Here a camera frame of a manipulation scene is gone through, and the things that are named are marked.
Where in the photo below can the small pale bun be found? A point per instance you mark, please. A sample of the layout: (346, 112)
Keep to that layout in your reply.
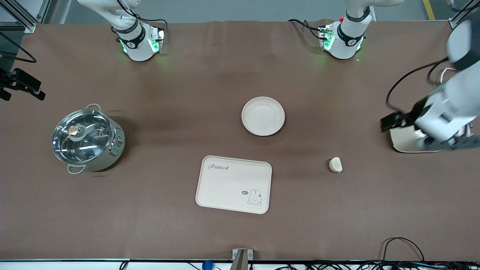
(335, 164)

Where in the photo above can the round cream plate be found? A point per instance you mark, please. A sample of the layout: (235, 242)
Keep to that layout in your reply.
(263, 116)

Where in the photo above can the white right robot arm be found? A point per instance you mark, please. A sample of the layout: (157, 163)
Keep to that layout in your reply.
(137, 41)

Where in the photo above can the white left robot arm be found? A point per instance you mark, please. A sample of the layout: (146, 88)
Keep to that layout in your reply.
(348, 35)

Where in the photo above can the cream tray with rabbit print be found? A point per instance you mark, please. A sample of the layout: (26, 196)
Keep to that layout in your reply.
(228, 185)

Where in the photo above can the cream two-slot toaster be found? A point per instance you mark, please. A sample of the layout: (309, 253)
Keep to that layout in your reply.
(407, 140)

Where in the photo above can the glass pot lid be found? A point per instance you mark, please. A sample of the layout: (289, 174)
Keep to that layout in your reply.
(82, 137)

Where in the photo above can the pale green electric cooking pot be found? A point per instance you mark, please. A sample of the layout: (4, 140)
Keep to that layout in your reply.
(112, 150)

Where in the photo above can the brown table cloth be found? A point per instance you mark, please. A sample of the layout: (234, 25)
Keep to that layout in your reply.
(180, 93)

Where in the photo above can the blue round cap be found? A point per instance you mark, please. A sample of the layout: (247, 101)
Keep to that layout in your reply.
(207, 265)

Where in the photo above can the aluminium frame profile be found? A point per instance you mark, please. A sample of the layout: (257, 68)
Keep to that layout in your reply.
(26, 15)
(463, 17)

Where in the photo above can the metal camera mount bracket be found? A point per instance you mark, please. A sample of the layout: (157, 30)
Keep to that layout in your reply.
(242, 258)

